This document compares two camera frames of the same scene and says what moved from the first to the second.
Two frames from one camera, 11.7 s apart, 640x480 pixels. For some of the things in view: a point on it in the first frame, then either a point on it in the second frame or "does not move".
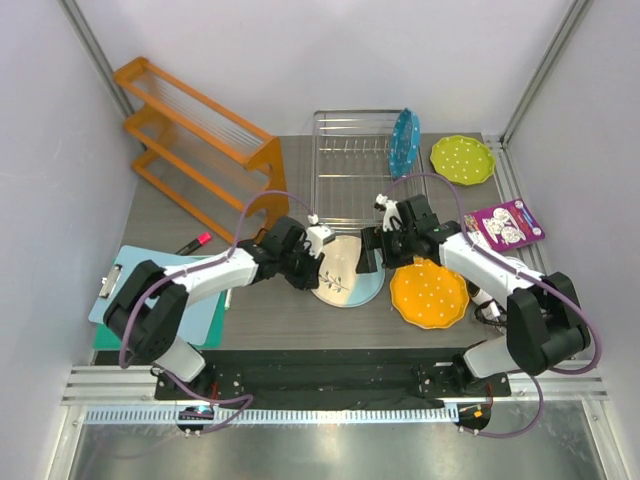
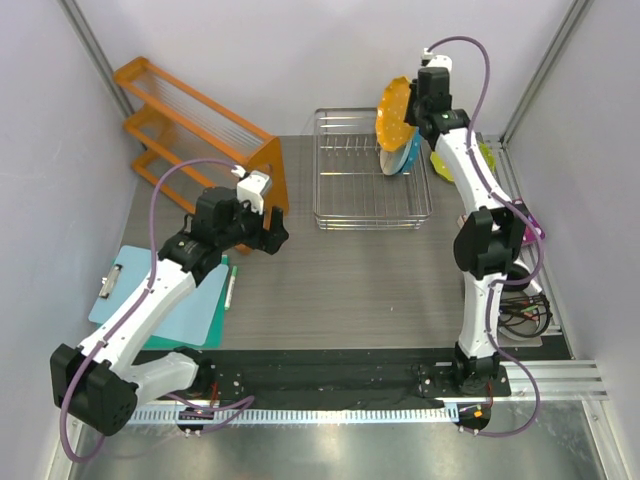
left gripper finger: [304, 281] to [271, 241]
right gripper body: [399, 246] to [420, 111]
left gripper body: [295, 261] to [246, 229]
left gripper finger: [313, 266] to [277, 228]
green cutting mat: [213, 338] does not move
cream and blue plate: [339, 282] to [393, 161]
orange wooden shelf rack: [221, 169] does not move
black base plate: [333, 374] does not move
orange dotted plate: [427, 295] to [393, 133]
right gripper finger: [366, 262] to [412, 112]
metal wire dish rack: [350, 163] does not move
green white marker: [228, 299] does not move
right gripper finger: [373, 238] to [414, 89]
